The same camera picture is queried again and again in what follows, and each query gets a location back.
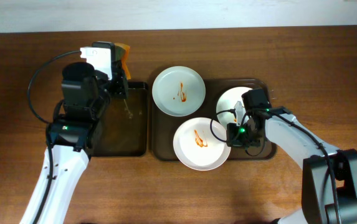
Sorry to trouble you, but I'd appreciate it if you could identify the green and orange sponge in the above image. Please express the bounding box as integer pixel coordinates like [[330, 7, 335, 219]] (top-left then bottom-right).
[[115, 43, 131, 80]]

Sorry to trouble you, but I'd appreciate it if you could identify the white plate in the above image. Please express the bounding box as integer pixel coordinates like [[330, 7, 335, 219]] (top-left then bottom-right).
[[216, 86, 252, 128], [173, 118, 231, 171]]

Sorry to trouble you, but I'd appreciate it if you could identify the white plate front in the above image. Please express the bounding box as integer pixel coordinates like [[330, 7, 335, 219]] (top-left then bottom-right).
[[173, 118, 231, 171]]

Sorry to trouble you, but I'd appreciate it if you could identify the pale blue plate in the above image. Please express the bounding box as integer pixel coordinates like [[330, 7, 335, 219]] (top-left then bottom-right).
[[152, 66, 206, 117]]

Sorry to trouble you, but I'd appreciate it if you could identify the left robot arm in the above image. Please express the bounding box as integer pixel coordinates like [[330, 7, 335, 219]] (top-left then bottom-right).
[[21, 41, 131, 223]]

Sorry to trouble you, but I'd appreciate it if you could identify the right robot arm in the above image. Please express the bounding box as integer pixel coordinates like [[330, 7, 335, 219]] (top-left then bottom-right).
[[226, 88, 357, 224]]

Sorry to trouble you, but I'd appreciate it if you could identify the small black tray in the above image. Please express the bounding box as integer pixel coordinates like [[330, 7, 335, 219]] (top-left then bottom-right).
[[93, 82, 149, 157]]

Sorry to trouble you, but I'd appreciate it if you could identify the brown plastic serving tray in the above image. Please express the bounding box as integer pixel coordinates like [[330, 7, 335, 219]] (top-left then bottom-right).
[[151, 78, 277, 161]]

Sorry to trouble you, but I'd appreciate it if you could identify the right black cable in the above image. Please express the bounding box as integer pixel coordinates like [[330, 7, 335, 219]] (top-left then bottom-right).
[[209, 107, 343, 224]]

